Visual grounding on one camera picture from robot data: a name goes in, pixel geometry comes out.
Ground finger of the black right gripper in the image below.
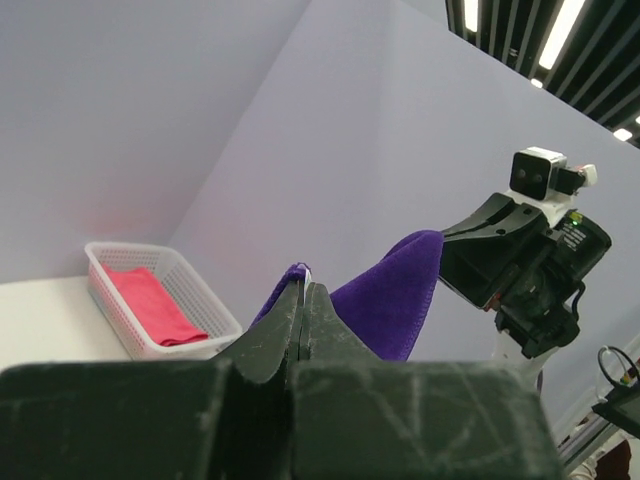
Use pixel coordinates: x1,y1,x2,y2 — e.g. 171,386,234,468
442,193,545,250
439,234,545,308

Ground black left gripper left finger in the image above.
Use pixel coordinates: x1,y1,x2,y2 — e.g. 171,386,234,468
1,282,304,479

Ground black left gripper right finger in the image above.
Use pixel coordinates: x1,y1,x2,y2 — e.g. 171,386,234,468
292,283,564,479

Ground purple towel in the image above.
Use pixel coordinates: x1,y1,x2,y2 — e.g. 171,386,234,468
248,229,445,362

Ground black device with wires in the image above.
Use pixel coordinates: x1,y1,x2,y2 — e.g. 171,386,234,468
592,346,639,439

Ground white right plastic basket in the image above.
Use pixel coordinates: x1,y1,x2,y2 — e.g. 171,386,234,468
84,242,243,360

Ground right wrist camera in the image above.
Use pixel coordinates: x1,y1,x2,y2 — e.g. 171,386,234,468
505,146,598,228

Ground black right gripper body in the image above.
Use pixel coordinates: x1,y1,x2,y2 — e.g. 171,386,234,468
495,210,612,358

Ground pink microfiber towel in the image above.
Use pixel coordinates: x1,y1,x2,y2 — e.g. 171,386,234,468
103,264,209,347

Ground ceiling light strips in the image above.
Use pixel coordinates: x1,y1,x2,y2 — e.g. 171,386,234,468
445,0,639,146

